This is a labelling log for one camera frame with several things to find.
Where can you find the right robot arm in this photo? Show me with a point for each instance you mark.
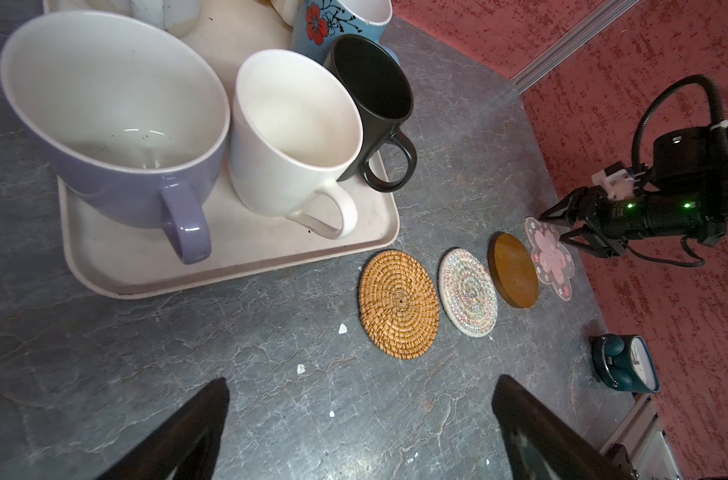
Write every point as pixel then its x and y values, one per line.
pixel 685 157

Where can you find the woven rattan coaster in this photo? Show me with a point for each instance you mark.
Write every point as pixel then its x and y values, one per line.
pixel 399 307

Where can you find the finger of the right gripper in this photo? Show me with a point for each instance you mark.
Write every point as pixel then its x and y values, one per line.
pixel 593 243
pixel 568 211

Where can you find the white braided coaster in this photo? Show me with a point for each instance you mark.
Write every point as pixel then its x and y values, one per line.
pixel 467 293

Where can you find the blue floral mug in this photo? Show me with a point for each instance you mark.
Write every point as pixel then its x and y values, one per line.
pixel 318 23

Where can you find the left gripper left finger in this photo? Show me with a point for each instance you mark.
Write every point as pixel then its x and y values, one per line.
pixel 186 446

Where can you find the lavender mug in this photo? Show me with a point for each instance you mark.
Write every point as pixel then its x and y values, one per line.
pixel 132 119

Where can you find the white mug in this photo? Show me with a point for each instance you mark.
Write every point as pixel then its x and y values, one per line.
pixel 177 17
pixel 296 130

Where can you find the white mug front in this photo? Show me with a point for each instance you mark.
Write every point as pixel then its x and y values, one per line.
pixel 296 130

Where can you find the white mug rear left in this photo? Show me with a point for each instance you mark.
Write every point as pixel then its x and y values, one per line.
pixel 177 17

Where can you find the teal alarm clock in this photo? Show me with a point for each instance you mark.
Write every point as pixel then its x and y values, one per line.
pixel 624 363

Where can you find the black mug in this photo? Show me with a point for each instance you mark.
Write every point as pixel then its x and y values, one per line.
pixel 384 98

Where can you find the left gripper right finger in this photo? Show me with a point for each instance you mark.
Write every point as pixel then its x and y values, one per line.
pixel 539 445

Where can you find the brown wooden coaster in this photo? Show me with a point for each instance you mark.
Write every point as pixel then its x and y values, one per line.
pixel 513 271

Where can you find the pink flower coaster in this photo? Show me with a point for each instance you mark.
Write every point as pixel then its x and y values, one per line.
pixel 554 265

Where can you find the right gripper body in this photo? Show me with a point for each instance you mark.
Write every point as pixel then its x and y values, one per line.
pixel 614 210

